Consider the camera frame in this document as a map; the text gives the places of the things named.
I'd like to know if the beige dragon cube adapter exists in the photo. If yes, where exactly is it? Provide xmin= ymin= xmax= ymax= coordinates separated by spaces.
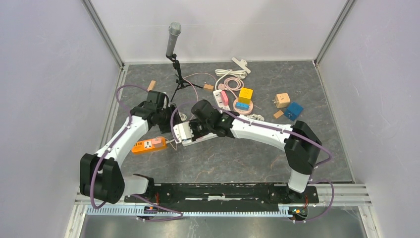
xmin=274 ymin=93 xmax=291 ymax=109

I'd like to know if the blue cube adapter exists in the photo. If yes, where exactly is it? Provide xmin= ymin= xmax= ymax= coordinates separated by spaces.
xmin=284 ymin=102 xmax=304 ymax=121

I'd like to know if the long white power strip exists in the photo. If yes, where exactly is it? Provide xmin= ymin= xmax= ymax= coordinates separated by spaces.
xmin=181 ymin=133 xmax=218 ymax=147

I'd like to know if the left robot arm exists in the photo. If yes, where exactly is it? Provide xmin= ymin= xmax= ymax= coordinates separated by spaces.
xmin=79 ymin=91 xmax=180 ymax=204

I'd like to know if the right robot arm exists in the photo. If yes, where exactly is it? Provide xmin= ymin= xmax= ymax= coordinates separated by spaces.
xmin=190 ymin=100 xmax=322 ymax=202

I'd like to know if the pink plug on orange strip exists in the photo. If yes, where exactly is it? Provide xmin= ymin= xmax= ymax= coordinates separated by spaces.
xmin=152 ymin=136 xmax=166 ymax=148

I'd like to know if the round pink socket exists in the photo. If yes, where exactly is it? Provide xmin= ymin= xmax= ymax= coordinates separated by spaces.
xmin=233 ymin=99 xmax=254 ymax=116

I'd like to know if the orange power strip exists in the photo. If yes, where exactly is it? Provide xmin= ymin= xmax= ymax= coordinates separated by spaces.
xmin=131 ymin=138 xmax=167 ymax=154

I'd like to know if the wooden block left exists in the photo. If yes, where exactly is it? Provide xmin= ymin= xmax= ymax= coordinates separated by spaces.
xmin=147 ymin=80 xmax=157 ymax=91

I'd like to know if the short white power strip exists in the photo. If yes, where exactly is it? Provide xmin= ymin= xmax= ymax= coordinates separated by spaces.
xmin=213 ymin=89 xmax=231 ymax=111

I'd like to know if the pink flat adapter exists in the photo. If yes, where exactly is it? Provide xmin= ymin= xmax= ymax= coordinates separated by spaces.
xmin=220 ymin=90 xmax=229 ymax=107

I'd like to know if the wooden block near tripod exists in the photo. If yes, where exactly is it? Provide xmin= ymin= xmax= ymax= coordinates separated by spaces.
xmin=203 ymin=84 xmax=214 ymax=92

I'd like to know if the light blue flat adapter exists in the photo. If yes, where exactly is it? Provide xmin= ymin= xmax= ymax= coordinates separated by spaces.
xmin=235 ymin=102 xmax=250 ymax=111

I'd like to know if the yellow cube adapter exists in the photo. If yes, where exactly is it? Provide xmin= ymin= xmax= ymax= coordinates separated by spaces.
xmin=238 ymin=87 xmax=253 ymax=105

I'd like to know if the white clip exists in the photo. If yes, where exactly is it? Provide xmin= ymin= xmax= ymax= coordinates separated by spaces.
xmin=231 ymin=57 xmax=251 ymax=74

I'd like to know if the flat wooden block right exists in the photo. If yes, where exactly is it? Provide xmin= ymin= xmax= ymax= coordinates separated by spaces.
xmin=273 ymin=110 xmax=284 ymax=119

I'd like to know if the grey microphone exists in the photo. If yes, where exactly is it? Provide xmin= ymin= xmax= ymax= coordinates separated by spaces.
xmin=165 ymin=22 xmax=182 ymax=57

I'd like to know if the coiled pink cable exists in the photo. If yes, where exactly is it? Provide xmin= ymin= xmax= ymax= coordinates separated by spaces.
xmin=219 ymin=78 xmax=246 ymax=99

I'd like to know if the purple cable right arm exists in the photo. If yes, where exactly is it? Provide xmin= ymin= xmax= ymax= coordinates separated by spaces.
xmin=170 ymin=101 xmax=335 ymax=224

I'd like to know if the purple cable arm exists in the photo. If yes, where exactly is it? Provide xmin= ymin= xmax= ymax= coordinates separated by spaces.
xmin=170 ymin=101 xmax=335 ymax=224
xmin=89 ymin=84 xmax=184 ymax=222

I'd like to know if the coiled white cable back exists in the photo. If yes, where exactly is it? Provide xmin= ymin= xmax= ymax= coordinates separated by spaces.
xmin=214 ymin=68 xmax=247 ymax=92

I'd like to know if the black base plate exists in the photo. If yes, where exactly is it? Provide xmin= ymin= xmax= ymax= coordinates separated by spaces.
xmin=142 ymin=182 xmax=319 ymax=212

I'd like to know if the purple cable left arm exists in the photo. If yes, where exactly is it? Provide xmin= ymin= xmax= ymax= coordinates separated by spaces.
xmin=89 ymin=84 xmax=184 ymax=222

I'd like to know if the slotted cable duct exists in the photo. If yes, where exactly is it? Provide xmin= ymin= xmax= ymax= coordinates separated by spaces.
xmin=86 ymin=204 xmax=292 ymax=218

